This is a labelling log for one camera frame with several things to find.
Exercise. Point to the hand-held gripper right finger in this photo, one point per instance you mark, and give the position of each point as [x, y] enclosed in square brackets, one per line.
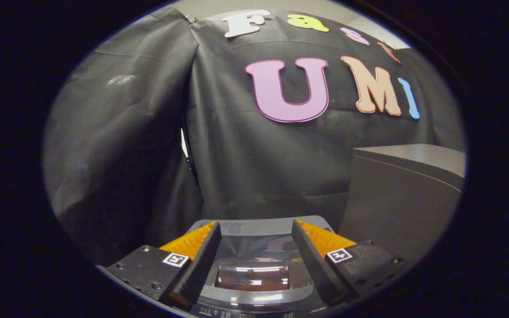
[312, 260]

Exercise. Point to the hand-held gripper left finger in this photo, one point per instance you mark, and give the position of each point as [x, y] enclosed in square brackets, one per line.
[201, 265]

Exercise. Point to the grey washing machine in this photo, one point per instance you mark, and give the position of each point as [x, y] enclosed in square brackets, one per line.
[259, 312]

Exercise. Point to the white cabinet with grey top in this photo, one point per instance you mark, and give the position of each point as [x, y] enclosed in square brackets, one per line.
[391, 198]

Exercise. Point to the black backdrop cloth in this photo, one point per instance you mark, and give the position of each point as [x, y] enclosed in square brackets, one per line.
[245, 163]

